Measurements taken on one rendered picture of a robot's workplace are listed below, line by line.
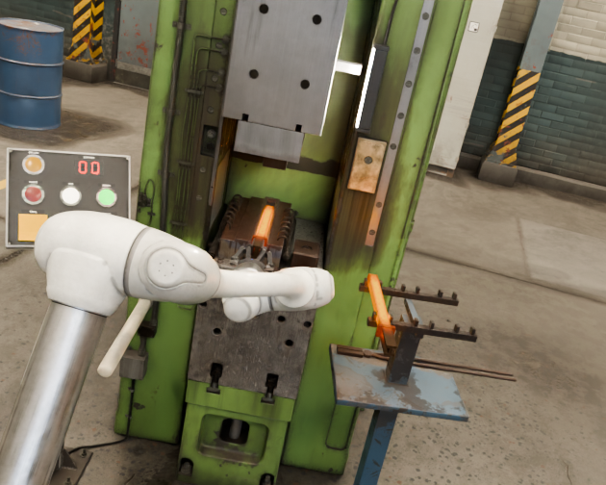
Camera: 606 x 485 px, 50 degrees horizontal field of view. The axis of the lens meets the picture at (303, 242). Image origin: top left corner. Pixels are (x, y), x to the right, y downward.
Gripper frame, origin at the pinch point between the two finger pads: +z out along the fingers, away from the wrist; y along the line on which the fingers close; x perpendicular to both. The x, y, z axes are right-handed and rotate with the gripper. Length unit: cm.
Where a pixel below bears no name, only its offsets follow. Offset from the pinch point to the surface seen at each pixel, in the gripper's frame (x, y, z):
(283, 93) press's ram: 47.0, -0.5, 5.1
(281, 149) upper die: 30.6, 1.8, 5.1
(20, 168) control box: 15, -69, -13
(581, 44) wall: 60, 275, 552
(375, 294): -1.8, 37.2, -13.8
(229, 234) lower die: -1.6, -10.1, 9.6
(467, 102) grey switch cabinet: -16, 165, 509
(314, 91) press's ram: 49, 8, 5
